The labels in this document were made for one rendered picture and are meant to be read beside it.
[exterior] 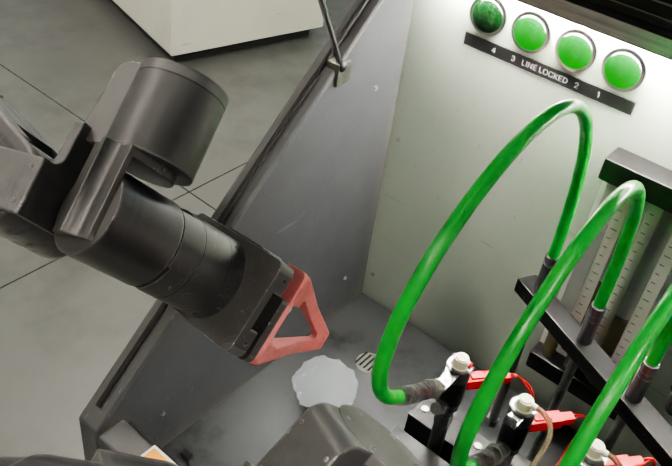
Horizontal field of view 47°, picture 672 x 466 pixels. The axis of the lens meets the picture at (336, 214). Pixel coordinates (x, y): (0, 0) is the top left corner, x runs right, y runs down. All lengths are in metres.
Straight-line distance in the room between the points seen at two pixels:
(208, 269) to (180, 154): 0.07
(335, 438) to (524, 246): 0.76
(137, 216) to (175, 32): 3.25
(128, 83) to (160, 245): 0.10
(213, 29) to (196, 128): 3.31
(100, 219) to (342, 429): 0.17
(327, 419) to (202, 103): 0.20
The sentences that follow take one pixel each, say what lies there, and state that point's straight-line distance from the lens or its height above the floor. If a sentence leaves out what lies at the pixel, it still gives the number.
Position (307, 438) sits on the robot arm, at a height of 1.44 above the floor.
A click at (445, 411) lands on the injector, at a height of 1.07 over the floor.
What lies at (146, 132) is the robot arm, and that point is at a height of 1.51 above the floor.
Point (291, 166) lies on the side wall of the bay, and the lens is 0.99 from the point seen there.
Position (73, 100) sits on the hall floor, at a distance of 3.51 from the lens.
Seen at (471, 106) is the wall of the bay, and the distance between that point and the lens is 1.07.
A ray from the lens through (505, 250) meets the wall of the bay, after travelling 1.13.
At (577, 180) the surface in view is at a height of 1.28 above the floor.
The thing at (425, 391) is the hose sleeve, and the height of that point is 1.16.
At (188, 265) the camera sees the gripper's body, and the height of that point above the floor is 1.44.
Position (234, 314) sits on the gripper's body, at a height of 1.40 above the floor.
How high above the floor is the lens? 1.75
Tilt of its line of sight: 38 degrees down
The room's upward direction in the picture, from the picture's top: 8 degrees clockwise
